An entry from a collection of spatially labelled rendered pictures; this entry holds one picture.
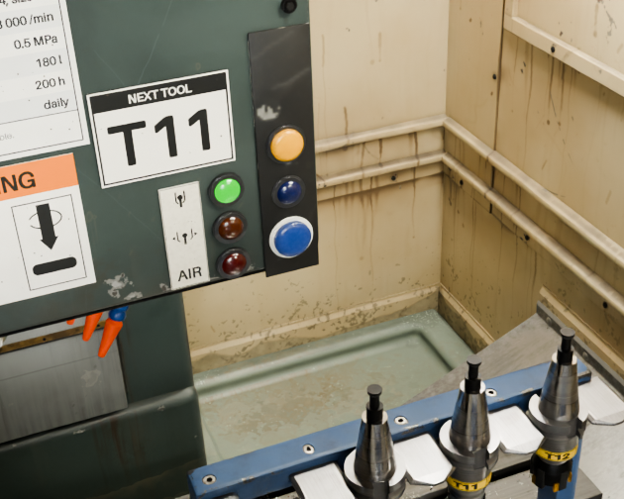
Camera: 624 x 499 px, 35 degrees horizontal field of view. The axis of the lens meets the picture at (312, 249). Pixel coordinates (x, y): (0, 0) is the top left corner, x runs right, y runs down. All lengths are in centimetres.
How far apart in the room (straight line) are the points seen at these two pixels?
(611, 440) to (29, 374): 92
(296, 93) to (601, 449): 110
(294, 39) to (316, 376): 153
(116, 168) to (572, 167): 113
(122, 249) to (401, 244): 149
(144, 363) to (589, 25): 88
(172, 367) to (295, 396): 51
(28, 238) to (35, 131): 8
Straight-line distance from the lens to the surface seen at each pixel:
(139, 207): 73
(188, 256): 76
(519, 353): 187
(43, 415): 164
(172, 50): 69
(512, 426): 112
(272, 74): 72
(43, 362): 158
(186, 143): 72
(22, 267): 73
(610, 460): 169
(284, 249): 77
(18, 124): 69
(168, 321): 163
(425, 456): 108
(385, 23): 195
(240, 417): 210
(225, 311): 210
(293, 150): 74
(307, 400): 212
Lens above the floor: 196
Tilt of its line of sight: 32 degrees down
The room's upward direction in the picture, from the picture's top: 3 degrees counter-clockwise
